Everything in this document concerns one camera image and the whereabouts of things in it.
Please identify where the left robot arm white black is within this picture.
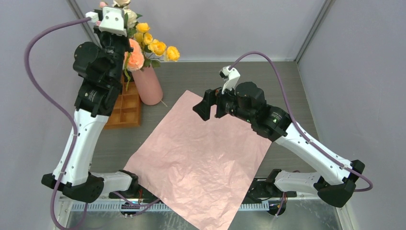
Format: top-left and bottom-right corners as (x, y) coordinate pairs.
(41, 26), (140, 203)

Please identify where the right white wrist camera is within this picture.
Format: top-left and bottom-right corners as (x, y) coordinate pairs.
(219, 66), (240, 94)

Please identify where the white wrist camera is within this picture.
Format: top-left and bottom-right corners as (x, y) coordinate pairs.
(219, 66), (240, 94)
(85, 6), (127, 37)

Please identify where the white rose stem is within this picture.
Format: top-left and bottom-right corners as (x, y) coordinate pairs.
(113, 0), (142, 29)

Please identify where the purple and pink wrapping paper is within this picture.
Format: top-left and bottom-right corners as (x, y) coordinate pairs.
(124, 91), (271, 230)

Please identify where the small bud thin stem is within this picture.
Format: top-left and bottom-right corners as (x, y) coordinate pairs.
(124, 66), (145, 82)

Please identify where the pink cylindrical vase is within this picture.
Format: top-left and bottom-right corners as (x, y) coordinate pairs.
(132, 67), (163, 105)

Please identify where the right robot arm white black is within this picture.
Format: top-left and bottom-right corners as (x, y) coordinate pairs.
(193, 82), (365, 207)

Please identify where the small green-lit circuit board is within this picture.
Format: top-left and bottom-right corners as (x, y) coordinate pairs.
(121, 202), (140, 210)

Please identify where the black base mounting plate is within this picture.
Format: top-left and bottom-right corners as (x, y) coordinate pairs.
(109, 178), (282, 204)

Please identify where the pink rose stem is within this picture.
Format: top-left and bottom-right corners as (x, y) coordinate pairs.
(95, 1), (108, 26)

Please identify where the peach rose stem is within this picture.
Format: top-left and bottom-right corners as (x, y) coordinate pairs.
(123, 39), (145, 71)

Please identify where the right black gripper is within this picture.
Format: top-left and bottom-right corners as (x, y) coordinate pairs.
(192, 80), (254, 124)

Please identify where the orange compartment tray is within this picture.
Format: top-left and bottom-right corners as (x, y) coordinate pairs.
(103, 75), (142, 129)

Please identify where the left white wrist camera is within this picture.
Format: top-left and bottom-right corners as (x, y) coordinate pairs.
(85, 6), (127, 37)

